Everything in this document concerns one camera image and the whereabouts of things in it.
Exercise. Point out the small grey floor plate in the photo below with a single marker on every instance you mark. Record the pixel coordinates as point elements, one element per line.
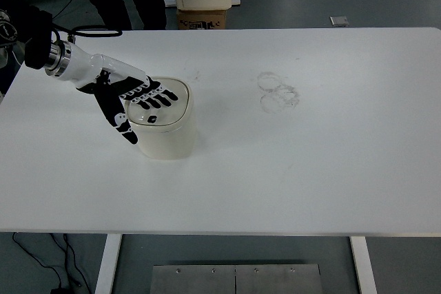
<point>339,21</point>

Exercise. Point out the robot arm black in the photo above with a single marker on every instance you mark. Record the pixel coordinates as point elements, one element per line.
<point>36,39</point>

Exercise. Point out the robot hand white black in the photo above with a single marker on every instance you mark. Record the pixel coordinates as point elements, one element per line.
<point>110,99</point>

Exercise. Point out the white floor base bar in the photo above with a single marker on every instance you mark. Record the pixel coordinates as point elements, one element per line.
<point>237,0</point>

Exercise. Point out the cream trash bin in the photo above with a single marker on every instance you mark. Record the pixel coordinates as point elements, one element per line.
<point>167,142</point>

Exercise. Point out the grey metal plate with screws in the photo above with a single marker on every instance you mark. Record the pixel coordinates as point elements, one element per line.
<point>193,280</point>
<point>279,280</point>

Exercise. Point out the brown cardboard box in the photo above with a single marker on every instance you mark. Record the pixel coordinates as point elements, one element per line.
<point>201,18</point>

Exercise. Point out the cream trash bin lid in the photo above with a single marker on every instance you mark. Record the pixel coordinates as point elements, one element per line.
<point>175,111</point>

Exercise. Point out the white table leg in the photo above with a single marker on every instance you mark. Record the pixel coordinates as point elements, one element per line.
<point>363,263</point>
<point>108,263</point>

